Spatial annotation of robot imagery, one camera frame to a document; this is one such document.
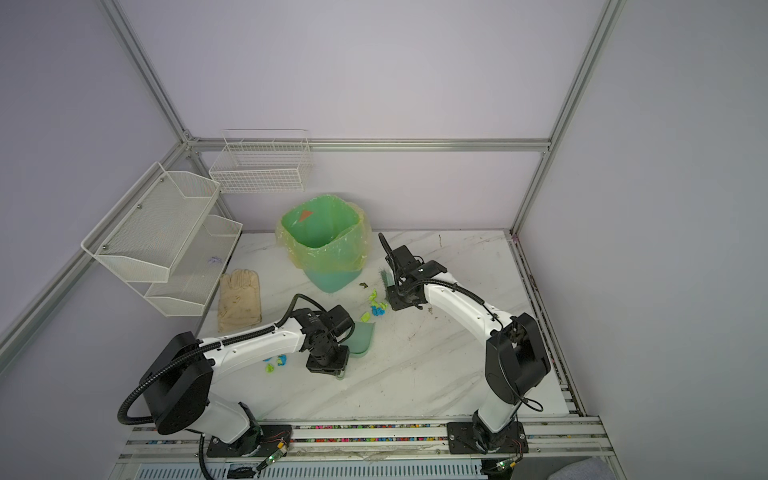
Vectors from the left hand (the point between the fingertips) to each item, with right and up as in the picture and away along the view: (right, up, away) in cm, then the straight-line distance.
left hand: (337, 374), depth 80 cm
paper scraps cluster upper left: (+10, +15, +18) cm, 25 cm away
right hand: (+16, +20, +6) cm, 27 cm away
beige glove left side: (-38, +17, +21) cm, 46 cm away
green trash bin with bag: (-9, +40, +25) cm, 48 cm away
